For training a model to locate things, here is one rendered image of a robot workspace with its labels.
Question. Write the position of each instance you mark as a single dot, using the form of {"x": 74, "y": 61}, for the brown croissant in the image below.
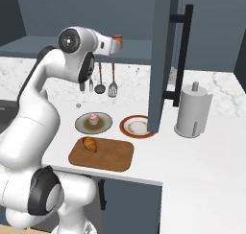
{"x": 90, "y": 144}

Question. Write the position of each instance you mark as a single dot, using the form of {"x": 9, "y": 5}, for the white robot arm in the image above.
{"x": 30, "y": 132}

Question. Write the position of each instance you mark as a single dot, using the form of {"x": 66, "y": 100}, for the dark hob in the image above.
{"x": 6, "y": 114}

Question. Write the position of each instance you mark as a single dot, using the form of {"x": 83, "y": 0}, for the grey plate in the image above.
{"x": 102, "y": 124}

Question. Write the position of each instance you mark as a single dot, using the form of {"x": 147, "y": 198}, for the grey-blue wall cabinet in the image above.
{"x": 137, "y": 51}

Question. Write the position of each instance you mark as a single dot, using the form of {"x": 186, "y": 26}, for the pink cupcake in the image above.
{"x": 93, "y": 119}

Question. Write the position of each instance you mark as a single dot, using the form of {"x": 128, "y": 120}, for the dark cupboard door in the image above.
{"x": 241, "y": 65}

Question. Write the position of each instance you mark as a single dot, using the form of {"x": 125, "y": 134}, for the wooden cutting board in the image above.
{"x": 109, "y": 156}

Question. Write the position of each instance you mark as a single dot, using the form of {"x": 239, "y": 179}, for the white paper towel holder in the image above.
{"x": 192, "y": 113}

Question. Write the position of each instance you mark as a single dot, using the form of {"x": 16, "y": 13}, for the grey-blue base cabinet door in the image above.
{"x": 133, "y": 209}

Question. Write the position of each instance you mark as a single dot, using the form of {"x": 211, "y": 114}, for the hanging metal fork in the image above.
{"x": 91, "y": 85}

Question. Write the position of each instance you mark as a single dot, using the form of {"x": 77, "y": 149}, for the hanging slotted spatula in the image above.
{"x": 112, "y": 89}

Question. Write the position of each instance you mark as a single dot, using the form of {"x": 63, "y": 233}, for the red-rimmed white plate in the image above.
{"x": 136, "y": 126}

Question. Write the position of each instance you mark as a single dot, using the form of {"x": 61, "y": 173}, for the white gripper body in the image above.
{"x": 111, "y": 46}

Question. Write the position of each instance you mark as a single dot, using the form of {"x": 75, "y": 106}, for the grey-blue cupboard door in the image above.
{"x": 160, "y": 58}

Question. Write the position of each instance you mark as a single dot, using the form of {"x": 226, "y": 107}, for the hanging dark ladle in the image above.
{"x": 100, "y": 87}

